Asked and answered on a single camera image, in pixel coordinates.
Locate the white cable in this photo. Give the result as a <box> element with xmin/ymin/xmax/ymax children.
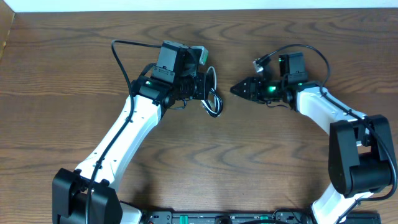
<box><xmin>201</xmin><ymin>65</ymin><xmax>222</xmax><ymax>116</ymax></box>

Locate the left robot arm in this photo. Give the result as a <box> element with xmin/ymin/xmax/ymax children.
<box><xmin>52</xmin><ymin>40</ymin><xmax>223</xmax><ymax>223</ymax></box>

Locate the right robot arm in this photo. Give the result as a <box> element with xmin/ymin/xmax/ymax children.
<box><xmin>230</xmin><ymin>52</ymin><xmax>397</xmax><ymax>223</ymax></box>

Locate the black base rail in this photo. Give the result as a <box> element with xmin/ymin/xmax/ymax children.
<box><xmin>137</xmin><ymin>207</ymin><xmax>382</xmax><ymax>224</ymax></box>

